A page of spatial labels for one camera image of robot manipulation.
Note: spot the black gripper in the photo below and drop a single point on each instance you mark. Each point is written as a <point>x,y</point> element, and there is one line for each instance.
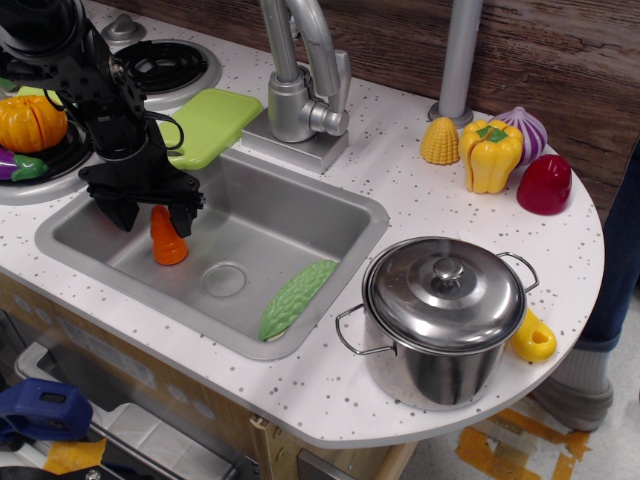
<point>119,187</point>

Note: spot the orange toy carrot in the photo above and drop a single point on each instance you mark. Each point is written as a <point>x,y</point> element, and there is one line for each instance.
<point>168,248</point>

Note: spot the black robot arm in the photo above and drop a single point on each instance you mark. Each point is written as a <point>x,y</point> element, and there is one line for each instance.
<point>52,45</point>

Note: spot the green plastic cutting board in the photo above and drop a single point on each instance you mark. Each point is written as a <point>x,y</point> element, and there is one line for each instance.
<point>208,124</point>

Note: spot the front left stove burner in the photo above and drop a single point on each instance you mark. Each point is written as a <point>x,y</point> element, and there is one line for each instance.
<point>65,160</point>

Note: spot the silver toy sink basin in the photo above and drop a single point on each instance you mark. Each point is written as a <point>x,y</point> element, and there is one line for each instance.
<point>261,224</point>

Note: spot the rear black stove burner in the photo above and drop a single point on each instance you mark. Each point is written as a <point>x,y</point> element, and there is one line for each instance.
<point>170,72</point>

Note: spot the purple toy eggplant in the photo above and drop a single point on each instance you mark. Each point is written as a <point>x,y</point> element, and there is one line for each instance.
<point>19,167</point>

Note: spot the orange toy pumpkin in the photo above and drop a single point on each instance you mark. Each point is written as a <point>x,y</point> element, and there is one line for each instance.
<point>31,124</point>

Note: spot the green toy bitter gourd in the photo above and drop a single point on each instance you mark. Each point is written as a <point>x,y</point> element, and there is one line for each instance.
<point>293,297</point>

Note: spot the green plastic plate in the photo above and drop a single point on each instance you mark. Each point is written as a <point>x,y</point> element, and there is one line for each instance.
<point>32,91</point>

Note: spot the silver stove knob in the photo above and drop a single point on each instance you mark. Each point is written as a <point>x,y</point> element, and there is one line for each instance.
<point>124,30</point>

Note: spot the silver toy faucet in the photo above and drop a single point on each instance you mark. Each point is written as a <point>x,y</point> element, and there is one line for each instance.
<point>306,120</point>

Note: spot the blue clamp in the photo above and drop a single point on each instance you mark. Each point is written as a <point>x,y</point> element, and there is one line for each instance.
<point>44,410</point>

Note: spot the yellow toy corn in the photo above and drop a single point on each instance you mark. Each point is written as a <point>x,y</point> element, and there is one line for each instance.
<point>439,144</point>

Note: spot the stainless steel pot lid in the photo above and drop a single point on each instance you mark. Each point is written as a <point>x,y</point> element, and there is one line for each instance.
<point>442,295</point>

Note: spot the yellow toy bell pepper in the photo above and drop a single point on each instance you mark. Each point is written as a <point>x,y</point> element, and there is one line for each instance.
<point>490,151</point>

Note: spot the grey metal pole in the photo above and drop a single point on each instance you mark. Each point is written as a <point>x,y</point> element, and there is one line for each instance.
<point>461,44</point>

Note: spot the purple toy onion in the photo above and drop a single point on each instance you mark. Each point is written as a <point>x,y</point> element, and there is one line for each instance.
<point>533,131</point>

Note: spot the red toy fruit half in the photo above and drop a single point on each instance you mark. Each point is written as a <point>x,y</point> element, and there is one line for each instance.
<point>546,186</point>

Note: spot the grey sock foot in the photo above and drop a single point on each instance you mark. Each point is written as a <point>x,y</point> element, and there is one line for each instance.
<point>578,393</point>

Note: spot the blue jeans leg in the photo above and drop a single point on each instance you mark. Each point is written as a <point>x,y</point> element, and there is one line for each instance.
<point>621,269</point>

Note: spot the yellow plastic utensil handle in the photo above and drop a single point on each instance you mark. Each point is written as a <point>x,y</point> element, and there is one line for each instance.
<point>533,341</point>

